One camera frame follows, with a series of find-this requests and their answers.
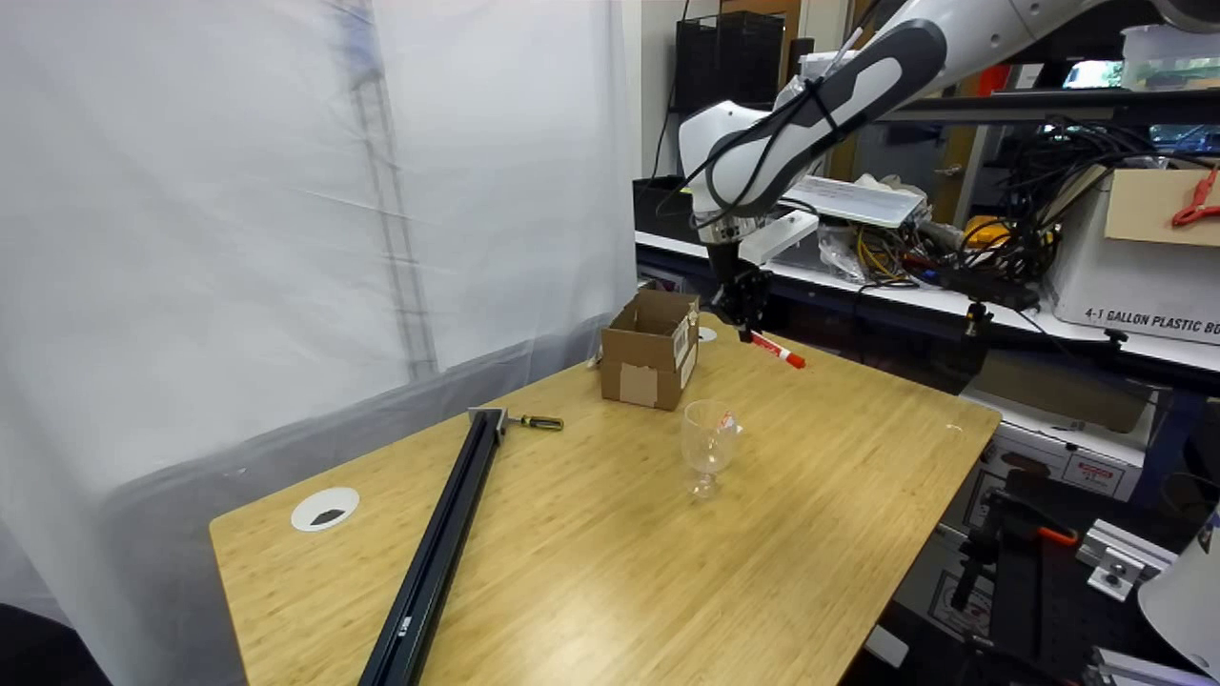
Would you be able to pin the red Expo marker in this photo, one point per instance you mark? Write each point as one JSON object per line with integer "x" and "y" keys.
{"x": 780, "y": 353}

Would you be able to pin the small open cardboard box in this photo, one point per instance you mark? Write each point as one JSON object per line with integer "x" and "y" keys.
{"x": 643, "y": 362}

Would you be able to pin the black storage bin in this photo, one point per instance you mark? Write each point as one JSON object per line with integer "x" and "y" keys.
{"x": 659, "y": 212}

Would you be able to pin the large white printed box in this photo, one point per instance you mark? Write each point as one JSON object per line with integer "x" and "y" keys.
{"x": 1120, "y": 289}

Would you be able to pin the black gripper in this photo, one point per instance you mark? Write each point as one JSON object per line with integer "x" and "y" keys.
{"x": 734, "y": 268}

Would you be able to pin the white translucent curtain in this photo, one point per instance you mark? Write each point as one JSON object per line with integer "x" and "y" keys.
{"x": 193, "y": 254}

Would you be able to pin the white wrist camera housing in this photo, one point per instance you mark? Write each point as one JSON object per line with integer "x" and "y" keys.
{"x": 780, "y": 238}

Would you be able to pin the clear plastic bin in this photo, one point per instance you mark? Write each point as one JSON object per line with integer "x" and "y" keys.
{"x": 839, "y": 254}

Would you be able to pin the small black metal clip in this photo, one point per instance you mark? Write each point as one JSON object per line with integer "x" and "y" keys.
{"x": 534, "y": 425}

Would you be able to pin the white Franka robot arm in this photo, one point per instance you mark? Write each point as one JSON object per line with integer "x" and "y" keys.
{"x": 864, "y": 76}

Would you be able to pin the red clamp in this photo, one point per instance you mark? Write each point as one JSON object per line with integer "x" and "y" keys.
{"x": 1199, "y": 204}

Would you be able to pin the white workbench shelf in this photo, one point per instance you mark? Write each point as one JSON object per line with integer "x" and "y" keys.
{"x": 917, "y": 299}

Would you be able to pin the white round disc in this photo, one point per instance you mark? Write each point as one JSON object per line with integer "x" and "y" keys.
{"x": 1186, "y": 610}

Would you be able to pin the white flat tray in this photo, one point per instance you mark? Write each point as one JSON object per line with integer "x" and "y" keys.
{"x": 864, "y": 198}

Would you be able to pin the long black rail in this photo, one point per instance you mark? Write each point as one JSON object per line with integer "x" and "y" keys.
{"x": 442, "y": 547}

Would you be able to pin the aluminium bracket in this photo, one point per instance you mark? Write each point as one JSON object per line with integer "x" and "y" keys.
{"x": 1125, "y": 567}

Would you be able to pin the tan cardboard box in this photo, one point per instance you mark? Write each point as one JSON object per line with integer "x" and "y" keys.
{"x": 1146, "y": 212}

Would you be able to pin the black speaker cabinet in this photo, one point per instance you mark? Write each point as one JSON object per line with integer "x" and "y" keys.
{"x": 728, "y": 60}

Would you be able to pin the clear plastic wine glass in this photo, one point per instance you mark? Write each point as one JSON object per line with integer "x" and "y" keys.
{"x": 706, "y": 444}

